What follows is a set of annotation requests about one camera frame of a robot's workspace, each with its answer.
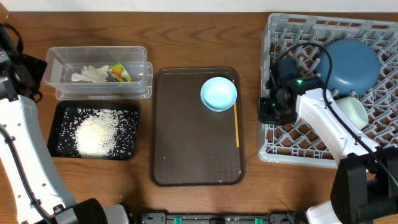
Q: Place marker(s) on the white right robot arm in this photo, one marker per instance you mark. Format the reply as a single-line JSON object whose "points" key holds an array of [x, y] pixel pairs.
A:
{"points": [[365, 184]]}

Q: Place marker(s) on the dark blue plate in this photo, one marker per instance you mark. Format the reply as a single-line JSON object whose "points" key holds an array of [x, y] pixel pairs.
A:
{"points": [[354, 67]]}

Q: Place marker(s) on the white rice pile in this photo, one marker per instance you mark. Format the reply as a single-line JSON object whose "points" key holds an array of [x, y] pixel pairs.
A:
{"points": [[96, 133]]}

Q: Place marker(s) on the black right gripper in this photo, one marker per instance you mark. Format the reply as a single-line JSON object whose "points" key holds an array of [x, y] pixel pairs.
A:
{"points": [[265, 117]]}

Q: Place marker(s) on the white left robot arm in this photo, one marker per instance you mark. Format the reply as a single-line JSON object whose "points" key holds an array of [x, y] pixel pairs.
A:
{"points": [[40, 194]]}

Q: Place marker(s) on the grey plastic dishwasher rack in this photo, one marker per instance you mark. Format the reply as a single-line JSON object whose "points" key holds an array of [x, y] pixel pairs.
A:
{"points": [[298, 143]]}

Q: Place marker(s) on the mint green bowl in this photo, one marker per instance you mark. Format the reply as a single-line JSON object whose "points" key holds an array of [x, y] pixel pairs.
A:
{"points": [[354, 110]]}

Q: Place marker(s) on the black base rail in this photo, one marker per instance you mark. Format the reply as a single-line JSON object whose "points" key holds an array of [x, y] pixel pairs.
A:
{"points": [[271, 218]]}

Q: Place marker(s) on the white tissue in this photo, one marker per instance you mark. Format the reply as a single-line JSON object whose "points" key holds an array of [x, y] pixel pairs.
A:
{"points": [[91, 74]]}

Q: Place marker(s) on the yellow green snack wrapper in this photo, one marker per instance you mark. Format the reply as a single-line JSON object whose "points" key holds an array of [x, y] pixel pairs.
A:
{"points": [[119, 73]]}

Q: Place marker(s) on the brown plastic serving tray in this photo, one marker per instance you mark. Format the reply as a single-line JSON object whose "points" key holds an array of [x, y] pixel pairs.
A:
{"points": [[192, 145]]}

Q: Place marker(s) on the light blue saucer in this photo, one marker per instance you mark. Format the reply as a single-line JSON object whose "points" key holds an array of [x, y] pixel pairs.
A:
{"points": [[218, 94]]}

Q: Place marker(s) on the clear plastic waste bin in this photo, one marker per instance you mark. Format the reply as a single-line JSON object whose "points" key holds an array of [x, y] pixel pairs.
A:
{"points": [[62, 62]]}

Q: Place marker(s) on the black rectangular tray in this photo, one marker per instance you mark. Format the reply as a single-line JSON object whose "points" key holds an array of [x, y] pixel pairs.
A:
{"points": [[56, 130]]}

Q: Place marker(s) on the wooden chopstick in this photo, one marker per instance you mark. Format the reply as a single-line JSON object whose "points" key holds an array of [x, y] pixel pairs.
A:
{"points": [[236, 118]]}

